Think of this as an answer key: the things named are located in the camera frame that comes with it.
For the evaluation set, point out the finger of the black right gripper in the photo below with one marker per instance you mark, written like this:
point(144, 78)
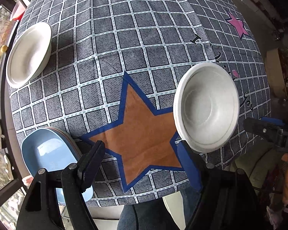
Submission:
point(273, 134)
point(272, 121)

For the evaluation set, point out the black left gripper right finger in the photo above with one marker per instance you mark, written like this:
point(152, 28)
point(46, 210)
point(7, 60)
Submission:
point(227, 200)

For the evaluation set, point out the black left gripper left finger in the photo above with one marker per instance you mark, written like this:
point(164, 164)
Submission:
point(40, 209)

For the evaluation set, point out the light blue plate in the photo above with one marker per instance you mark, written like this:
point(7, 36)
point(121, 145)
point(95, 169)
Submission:
point(49, 148)

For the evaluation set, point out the white paper bowl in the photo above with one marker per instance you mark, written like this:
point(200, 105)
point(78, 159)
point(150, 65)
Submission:
point(206, 107)
point(29, 55)

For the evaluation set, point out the person's blue jeans leg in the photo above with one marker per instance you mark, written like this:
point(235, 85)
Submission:
point(154, 215)

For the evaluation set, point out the grey checkered star tablecloth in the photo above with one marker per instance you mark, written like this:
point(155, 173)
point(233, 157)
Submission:
point(102, 47)

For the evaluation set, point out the red plastic basin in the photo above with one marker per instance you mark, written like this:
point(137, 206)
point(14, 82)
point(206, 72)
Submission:
point(17, 12)

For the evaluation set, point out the black window frame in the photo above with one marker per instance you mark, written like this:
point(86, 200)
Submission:
point(12, 189)

